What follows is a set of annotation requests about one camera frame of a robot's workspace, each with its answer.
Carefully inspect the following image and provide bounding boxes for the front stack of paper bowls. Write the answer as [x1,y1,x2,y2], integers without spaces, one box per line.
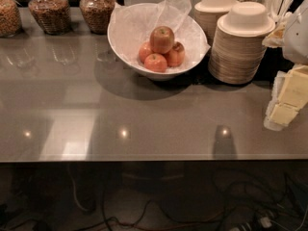
[208,2,275,85]

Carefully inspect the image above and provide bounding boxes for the rear stack of paper bowls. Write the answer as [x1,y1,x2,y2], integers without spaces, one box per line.
[193,0,237,45]

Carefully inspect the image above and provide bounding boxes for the white floor cable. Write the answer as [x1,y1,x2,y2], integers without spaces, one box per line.
[65,163,94,214]

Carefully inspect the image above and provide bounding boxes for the top red apple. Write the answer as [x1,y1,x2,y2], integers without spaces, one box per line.
[150,26,175,54]

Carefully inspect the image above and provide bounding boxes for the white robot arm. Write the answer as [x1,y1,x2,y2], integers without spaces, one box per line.
[264,0,308,131]

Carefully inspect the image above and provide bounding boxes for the front red apple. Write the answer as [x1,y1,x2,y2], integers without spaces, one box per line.
[144,53,167,73]

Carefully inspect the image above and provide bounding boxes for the red apple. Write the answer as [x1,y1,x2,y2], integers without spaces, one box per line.
[144,53,167,73]
[139,41,153,63]
[150,26,175,54]
[165,41,185,67]

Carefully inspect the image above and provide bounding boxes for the stack of paper bowls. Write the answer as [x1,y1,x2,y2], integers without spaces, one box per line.
[208,2,275,85]
[193,0,237,45]

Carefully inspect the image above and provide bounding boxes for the right red apple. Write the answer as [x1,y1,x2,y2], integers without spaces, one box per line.
[165,41,185,67]

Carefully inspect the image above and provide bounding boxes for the middle glass cereal jar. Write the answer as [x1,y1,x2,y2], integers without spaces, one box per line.
[28,0,71,35]

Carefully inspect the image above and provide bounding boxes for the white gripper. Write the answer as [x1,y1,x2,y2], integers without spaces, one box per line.
[264,64,308,131]

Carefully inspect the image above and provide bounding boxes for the power strip on floor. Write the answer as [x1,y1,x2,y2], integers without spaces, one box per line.
[228,216,277,231]

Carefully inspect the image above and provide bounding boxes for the glass cereal jar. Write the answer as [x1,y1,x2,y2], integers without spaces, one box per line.
[0,0,22,38]
[79,0,116,35]
[28,0,71,35]

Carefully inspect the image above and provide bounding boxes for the black floor cables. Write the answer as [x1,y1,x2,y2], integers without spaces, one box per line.
[0,167,308,231]

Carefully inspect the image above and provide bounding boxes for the left red apple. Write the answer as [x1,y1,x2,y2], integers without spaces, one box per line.
[139,41,153,63]

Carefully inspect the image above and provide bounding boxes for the white ceramic bowl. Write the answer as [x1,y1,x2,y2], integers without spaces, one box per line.
[107,2,210,82]

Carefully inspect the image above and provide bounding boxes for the left glass cereal jar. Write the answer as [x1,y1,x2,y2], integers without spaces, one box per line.
[0,0,22,38]

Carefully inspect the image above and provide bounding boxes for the right glass cereal jar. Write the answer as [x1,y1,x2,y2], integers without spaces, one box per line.
[79,0,116,35]

